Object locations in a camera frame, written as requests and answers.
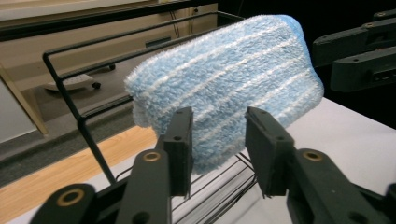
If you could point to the wooden slanted leg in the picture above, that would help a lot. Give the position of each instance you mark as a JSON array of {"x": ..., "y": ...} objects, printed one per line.
[{"x": 25, "y": 102}]

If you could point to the blue white striped towel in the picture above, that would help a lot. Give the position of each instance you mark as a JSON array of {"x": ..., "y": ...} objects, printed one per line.
[{"x": 224, "y": 77}]

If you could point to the light wooden desk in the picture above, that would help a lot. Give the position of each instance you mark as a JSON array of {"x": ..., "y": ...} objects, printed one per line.
[{"x": 93, "y": 34}]

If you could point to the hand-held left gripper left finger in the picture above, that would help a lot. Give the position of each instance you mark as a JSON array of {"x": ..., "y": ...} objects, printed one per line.
[{"x": 180, "y": 155}]

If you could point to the white chair base with casters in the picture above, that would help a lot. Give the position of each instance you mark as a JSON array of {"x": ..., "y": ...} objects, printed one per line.
[{"x": 71, "y": 82}]

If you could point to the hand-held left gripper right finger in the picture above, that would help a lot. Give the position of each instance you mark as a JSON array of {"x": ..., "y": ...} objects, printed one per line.
[{"x": 269, "y": 155}]

